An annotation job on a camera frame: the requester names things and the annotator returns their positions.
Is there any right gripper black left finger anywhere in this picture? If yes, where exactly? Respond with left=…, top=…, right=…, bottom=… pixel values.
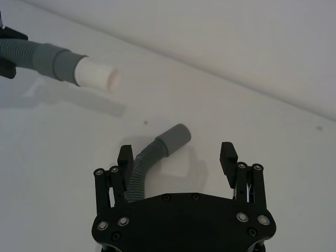
left=93, top=144, right=135, bottom=211

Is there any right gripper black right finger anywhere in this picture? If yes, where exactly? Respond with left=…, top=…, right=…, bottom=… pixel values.
left=218, top=141, right=268, bottom=208

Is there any white plastic pipe connector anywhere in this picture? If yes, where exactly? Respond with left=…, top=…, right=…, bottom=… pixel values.
left=75, top=56, right=122, bottom=93

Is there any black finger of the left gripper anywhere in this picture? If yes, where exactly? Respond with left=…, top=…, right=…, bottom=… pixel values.
left=0, top=56, right=18, bottom=80
left=0, top=25, right=29, bottom=42

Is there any thick grey corrugated hose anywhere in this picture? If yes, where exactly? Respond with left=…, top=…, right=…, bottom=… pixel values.
left=0, top=38, right=89, bottom=88

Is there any thin grey corrugated hose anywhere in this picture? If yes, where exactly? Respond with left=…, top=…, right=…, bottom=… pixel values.
left=124, top=123, right=193, bottom=204

